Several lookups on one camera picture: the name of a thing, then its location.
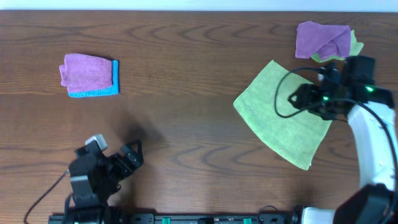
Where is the light green cloth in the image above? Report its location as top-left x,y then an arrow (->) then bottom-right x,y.
233,60 -> 331,170

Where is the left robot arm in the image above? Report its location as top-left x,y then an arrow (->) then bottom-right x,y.
62,139 -> 144,224

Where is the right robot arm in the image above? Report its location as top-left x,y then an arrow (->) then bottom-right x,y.
288,55 -> 397,224

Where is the folded blue cloth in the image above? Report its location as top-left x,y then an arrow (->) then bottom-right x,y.
68,60 -> 120,98

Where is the crumpled green cloth under purple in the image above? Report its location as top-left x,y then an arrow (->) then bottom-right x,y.
311,30 -> 364,63

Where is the folded pink cloth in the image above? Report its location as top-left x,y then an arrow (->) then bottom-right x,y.
59,54 -> 113,93

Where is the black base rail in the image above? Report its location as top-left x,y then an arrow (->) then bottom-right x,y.
47,213 -> 292,224

